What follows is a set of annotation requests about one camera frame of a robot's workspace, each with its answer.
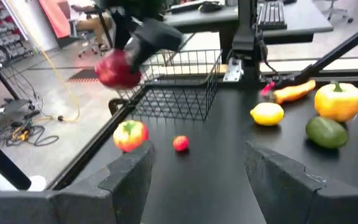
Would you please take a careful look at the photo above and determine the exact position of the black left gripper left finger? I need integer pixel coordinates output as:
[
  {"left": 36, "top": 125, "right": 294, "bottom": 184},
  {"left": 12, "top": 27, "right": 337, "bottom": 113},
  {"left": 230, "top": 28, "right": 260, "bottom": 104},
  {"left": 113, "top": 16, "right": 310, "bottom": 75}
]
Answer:
[{"left": 0, "top": 140, "right": 155, "bottom": 224}]

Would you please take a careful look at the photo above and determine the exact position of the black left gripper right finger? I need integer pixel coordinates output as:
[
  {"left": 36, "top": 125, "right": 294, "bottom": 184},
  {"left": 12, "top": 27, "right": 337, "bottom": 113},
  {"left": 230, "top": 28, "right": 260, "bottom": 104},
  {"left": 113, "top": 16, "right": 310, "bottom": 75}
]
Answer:
[{"left": 244, "top": 141, "right": 358, "bottom": 224}]

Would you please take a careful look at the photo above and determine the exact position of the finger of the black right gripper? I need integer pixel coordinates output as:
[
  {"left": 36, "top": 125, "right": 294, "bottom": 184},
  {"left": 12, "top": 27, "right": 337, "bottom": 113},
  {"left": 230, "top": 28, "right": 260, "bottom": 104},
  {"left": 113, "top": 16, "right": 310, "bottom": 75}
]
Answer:
[
  {"left": 112, "top": 12, "right": 133, "bottom": 50},
  {"left": 130, "top": 17, "right": 185, "bottom": 75}
]

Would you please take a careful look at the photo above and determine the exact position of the red-orange round fruit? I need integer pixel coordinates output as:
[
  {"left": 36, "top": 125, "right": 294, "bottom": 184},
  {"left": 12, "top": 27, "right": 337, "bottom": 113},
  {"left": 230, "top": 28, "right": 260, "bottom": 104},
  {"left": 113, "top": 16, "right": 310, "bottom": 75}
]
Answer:
[{"left": 112, "top": 119, "right": 150, "bottom": 153}]

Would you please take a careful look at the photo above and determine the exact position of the green avocado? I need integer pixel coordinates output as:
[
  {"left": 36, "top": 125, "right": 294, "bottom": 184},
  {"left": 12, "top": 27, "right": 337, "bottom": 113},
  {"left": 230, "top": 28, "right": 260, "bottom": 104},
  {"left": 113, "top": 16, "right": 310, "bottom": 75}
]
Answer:
[{"left": 305, "top": 116, "right": 349, "bottom": 149}]

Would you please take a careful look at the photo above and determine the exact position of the yellow lemon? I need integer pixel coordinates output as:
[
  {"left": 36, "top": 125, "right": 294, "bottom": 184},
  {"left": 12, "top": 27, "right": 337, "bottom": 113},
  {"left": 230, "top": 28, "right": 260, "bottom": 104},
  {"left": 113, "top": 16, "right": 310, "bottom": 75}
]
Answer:
[{"left": 249, "top": 102, "right": 285, "bottom": 127}]

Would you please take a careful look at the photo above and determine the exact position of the small red strawberry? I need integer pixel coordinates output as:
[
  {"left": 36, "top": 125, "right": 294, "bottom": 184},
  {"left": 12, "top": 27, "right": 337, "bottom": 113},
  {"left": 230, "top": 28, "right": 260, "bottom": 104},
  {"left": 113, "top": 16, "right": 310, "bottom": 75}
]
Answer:
[{"left": 172, "top": 135, "right": 190, "bottom": 152}]

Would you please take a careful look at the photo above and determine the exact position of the orange carrot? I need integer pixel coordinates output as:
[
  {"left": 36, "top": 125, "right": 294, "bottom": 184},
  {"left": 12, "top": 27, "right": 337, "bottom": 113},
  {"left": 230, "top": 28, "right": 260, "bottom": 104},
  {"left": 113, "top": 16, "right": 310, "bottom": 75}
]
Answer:
[{"left": 272, "top": 79, "right": 317, "bottom": 105}]

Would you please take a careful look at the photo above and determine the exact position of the yellow bell pepper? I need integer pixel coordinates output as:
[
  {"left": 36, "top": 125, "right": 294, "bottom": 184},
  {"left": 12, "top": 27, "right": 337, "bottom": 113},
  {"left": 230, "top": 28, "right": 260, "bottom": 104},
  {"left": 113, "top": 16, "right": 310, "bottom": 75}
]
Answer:
[{"left": 314, "top": 80, "right": 358, "bottom": 123}]

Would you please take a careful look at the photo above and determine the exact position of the person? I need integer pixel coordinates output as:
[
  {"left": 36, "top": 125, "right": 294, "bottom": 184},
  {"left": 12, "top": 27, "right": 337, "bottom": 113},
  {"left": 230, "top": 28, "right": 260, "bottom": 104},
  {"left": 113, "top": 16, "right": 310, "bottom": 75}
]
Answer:
[{"left": 68, "top": 0, "right": 111, "bottom": 52}]

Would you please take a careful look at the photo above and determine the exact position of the office chair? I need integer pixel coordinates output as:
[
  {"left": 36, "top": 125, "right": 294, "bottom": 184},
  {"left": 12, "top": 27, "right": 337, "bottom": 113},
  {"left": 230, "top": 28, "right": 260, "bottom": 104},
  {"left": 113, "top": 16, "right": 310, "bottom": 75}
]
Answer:
[
  {"left": 321, "top": 0, "right": 354, "bottom": 24},
  {"left": 70, "top": 27, "right": 105, "bottom": 58}
]

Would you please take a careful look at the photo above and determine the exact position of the flat black device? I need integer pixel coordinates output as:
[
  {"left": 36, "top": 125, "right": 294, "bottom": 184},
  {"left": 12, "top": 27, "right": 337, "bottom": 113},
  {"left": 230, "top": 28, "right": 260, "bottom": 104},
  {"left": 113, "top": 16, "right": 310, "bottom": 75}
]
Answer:
[{"left": 169, "top": 0, "right": 206, "bottom": 15}]

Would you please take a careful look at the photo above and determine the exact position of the hazard-striped floor mat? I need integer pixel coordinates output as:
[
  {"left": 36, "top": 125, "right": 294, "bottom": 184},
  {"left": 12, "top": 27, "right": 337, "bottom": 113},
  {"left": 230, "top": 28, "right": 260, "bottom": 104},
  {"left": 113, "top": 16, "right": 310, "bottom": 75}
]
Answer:
[{"left": 66, "top": 68, "right": 101, "bottom": 83}]

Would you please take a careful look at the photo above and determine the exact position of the black round stand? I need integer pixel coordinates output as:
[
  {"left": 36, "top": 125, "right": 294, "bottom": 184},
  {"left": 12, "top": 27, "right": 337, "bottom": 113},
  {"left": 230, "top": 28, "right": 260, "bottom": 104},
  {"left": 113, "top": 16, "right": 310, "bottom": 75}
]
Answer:
[{"left": 198, "top": 1, "right": 224, "bottom": 14}]

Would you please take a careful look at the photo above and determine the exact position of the red fabric panel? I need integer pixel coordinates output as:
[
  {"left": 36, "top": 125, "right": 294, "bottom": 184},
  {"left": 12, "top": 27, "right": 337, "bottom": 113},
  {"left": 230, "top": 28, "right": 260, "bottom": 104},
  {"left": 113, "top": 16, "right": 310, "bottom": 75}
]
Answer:
[{"left": 38, "top": 0, "right": 71, "bottom": 40}]

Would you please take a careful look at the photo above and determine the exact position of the red zip tie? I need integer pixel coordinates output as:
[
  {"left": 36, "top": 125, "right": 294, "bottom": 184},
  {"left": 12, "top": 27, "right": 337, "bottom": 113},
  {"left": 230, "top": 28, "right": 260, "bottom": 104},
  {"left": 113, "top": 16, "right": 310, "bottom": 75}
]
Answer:
[{"left": 259, "top": 81, "right": 276, "bottom": 96}]

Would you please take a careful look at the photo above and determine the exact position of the black keyboard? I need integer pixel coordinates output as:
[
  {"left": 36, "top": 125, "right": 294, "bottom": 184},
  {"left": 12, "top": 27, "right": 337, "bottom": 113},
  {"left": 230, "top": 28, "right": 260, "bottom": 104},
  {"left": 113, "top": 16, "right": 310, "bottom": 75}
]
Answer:
[{"left": 255, "top": 1, "right": 288, "bottom": 31}]

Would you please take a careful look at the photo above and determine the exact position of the storage shelf with bins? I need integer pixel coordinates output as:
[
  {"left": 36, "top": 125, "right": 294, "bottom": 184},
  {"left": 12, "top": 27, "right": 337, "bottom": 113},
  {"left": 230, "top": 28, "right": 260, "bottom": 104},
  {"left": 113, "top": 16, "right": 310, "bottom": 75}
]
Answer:
[{"left": 0, "top": 0, "right": 32, "bottom": 63}]

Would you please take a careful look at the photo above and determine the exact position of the black tripod stand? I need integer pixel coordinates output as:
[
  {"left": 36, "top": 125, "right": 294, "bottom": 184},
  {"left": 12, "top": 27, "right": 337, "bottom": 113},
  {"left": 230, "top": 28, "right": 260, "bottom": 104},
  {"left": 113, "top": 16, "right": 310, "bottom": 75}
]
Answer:
[{"left": 0, "top": 43, "right": 42, "bottom": 127}]

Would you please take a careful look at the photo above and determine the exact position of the gray desk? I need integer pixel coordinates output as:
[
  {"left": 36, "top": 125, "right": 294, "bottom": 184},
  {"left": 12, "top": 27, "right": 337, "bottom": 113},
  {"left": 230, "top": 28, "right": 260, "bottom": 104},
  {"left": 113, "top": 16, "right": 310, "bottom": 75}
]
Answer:
[{"left": 163, "top": 0, "right": 334, "bottom": 44}]

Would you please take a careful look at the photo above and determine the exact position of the black rig strut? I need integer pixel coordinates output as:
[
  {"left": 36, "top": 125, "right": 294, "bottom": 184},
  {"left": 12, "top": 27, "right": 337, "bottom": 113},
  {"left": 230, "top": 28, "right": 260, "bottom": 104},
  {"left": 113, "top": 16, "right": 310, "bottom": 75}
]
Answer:
[{"left": 275, "top": 18, "right": 358, "bottom": 90}]

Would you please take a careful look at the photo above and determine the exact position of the black wire basket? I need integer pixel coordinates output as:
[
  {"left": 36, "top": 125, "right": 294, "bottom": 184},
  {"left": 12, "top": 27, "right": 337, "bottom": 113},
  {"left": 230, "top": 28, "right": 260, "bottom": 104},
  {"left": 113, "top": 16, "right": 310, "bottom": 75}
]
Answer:
[{"left": 116, "top": 49, "right": 223, "bottom": 121}]

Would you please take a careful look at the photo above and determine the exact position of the white metal bracket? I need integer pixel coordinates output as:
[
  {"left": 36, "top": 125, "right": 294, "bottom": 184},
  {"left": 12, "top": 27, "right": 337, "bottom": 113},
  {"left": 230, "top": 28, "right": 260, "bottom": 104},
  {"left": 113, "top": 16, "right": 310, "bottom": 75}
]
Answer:
[{"left": 223, "top": 57, "right": 244, "bottom": 83}]

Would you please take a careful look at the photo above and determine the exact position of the yellow floor cable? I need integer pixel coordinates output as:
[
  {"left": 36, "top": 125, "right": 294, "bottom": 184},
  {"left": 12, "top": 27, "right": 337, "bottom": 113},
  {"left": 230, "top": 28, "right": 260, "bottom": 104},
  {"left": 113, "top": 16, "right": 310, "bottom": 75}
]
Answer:
[{"left": 6, "top": 0, "right": 81, "bottom": 124}]

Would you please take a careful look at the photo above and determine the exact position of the black floor cable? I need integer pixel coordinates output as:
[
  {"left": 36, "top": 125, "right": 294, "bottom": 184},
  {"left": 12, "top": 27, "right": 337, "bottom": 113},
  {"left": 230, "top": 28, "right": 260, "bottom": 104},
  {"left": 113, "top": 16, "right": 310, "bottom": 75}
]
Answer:
[{"left": 4, "top": 119, "right": 60, "bottom": 147}]

